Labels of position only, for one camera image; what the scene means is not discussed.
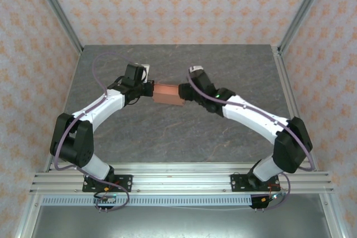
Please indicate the orange paper box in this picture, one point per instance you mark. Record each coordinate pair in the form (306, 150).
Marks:
(167, 93)

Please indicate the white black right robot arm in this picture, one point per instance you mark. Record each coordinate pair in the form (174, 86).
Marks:
(251, 115)

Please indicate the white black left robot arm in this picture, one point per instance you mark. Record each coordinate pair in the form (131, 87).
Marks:
(97, 107)

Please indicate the narrow aluminium crossbeam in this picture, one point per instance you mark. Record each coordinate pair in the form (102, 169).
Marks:
(181, 167)

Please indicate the small electronics board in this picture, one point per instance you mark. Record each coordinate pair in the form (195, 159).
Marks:
(107, 199)
(263, 200)

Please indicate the grey metal bottom panel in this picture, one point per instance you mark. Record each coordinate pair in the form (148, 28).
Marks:
(167, 221)

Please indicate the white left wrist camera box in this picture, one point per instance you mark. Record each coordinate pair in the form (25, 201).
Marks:
(147, 68)

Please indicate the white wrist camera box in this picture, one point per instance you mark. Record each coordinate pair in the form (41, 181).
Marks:
(196, 68)
(147, 68)

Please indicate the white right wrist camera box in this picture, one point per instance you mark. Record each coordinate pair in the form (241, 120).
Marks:
(196, 68)

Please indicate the wide aluminium base rail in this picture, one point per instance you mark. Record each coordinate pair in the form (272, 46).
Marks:
(181, 186)

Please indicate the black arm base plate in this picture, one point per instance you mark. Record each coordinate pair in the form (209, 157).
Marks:
(237, 183)
(125, 182)

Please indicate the aluminium table side rail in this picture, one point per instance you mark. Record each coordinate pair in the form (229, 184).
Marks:
(290, 96)

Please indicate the aluminium corner post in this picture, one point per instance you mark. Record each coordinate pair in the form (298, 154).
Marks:
(55, 9)
(304, 9)

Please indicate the aluminium lower frame bar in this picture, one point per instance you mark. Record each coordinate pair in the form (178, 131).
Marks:
(336, 218)
(26, 218)

